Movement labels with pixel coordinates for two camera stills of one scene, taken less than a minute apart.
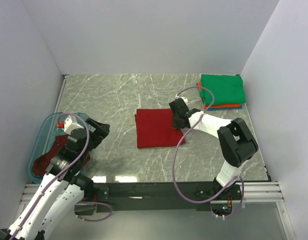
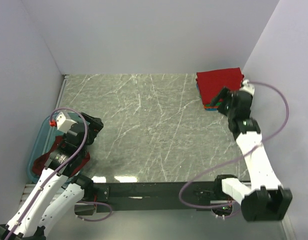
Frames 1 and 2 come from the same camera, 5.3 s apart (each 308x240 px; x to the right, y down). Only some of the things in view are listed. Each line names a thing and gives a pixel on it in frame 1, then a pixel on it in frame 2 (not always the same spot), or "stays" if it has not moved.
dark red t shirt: [42, 163] stays
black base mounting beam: [152, 197] stays
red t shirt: [154, 128] -> [210, 83]
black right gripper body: [176, 124] -> [230, 111]
